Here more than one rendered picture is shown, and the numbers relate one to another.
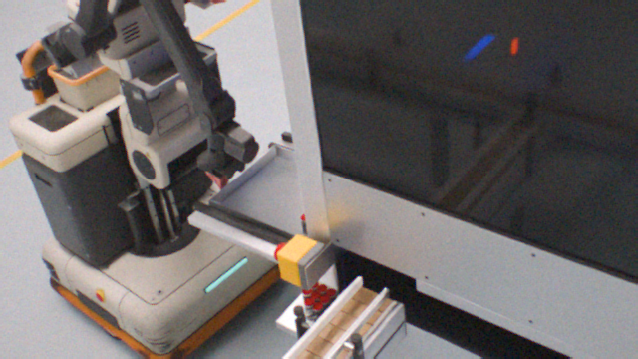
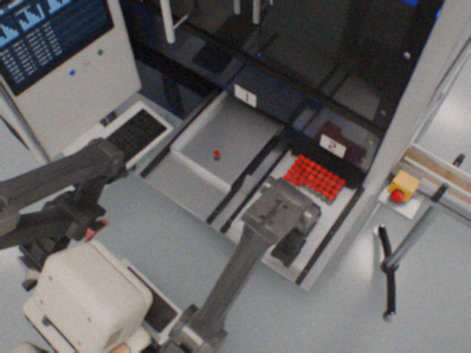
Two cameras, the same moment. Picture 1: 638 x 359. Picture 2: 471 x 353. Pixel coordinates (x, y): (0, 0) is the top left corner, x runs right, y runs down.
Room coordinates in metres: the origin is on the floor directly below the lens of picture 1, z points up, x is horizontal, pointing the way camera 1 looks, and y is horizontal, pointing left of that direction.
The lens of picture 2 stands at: (1.85, 0.69, 2.32)
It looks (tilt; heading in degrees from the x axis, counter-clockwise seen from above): 61 degrees down; 265
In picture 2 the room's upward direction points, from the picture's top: 1 degrees counter-clockwise
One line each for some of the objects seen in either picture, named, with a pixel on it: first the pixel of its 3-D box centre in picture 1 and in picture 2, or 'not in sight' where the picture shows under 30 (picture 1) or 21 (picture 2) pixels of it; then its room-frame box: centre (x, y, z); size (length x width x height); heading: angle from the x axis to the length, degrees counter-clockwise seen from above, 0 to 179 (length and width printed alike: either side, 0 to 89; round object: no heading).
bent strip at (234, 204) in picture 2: not in sight; (238, 196); (1.79, -0.01, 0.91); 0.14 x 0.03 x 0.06; 47
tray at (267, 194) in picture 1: (297, 196); (294, 208); (1.61, 0.05, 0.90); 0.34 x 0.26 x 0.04; 48
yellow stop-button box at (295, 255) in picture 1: (302, 261); (404, 184); (1.27, 0.05, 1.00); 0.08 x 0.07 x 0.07; 48
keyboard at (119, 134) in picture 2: not in sight; (114, 150); (2.21, -0.29, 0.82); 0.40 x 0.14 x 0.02; 41
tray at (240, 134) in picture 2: not in sight; (230, 134); (1.79, -0.26, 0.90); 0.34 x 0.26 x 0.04; 48
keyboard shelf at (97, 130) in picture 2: not in sight; (106, 144); (2.25, -0.34, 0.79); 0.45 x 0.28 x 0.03; 41
